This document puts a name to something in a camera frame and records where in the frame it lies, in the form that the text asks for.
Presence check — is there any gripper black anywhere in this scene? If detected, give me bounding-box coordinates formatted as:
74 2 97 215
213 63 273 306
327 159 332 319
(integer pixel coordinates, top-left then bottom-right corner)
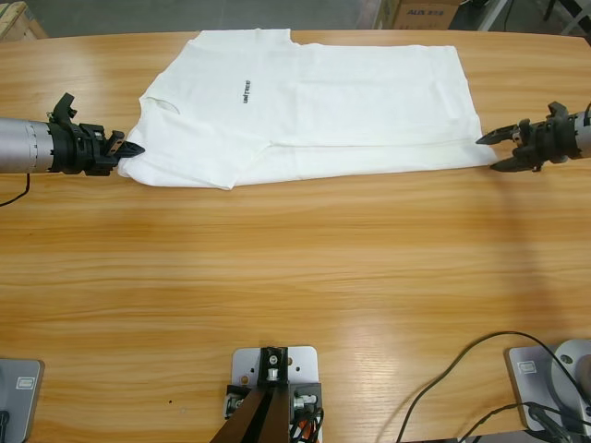
476 113 581 174
48 120 147 178

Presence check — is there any white t-shirt with black logo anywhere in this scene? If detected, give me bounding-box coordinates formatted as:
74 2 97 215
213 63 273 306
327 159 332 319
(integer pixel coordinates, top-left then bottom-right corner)
115 28 498 191

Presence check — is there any AUX cardboard box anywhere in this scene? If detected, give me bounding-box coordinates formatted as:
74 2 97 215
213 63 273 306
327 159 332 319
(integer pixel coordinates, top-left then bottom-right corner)
392 0 463 31

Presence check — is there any wooden crate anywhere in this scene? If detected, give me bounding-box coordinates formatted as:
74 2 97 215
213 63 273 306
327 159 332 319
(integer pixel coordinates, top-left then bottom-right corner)
0 0 47 43

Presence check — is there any patterned cardboard box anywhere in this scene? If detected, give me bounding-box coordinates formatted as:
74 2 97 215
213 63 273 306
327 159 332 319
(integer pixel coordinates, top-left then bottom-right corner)
372 0 402 30

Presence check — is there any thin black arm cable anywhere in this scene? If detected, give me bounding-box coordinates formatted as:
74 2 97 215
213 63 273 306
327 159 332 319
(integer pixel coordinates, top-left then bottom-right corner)
0 172 31 207

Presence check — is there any grey metal frame leg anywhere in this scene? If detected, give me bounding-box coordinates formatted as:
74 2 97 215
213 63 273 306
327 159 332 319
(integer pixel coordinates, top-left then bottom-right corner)
477 0 516 32

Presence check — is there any black metal frame leg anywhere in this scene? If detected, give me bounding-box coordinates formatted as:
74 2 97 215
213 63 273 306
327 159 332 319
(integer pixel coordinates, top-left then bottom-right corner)
542 0 591 37

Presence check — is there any long looping black cable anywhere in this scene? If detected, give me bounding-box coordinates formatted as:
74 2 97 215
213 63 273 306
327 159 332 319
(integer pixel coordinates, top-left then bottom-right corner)
400 329 591 443

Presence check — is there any arm grey base plate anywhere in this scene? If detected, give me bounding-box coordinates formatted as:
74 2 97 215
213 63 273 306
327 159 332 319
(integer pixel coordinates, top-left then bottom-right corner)
502 338 591 433
0 358 46 443

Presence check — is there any black cable with plug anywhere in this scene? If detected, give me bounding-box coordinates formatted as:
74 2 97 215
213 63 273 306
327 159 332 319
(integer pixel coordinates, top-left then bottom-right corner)
454 400 591 443

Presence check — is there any black corner bracket with bolt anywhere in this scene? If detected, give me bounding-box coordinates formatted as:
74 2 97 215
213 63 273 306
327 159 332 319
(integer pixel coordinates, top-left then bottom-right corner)
290 382 324 416
224 382 253 420

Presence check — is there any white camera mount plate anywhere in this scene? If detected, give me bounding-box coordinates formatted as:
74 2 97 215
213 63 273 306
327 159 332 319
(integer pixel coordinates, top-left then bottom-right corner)
230 345 322 419

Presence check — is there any dark camera post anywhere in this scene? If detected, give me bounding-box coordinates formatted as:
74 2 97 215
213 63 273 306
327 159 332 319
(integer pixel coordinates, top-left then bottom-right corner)
210 345 296 443

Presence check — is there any orange and black wire bundle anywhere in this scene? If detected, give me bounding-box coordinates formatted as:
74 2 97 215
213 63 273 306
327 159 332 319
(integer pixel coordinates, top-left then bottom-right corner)
288 408 330 443

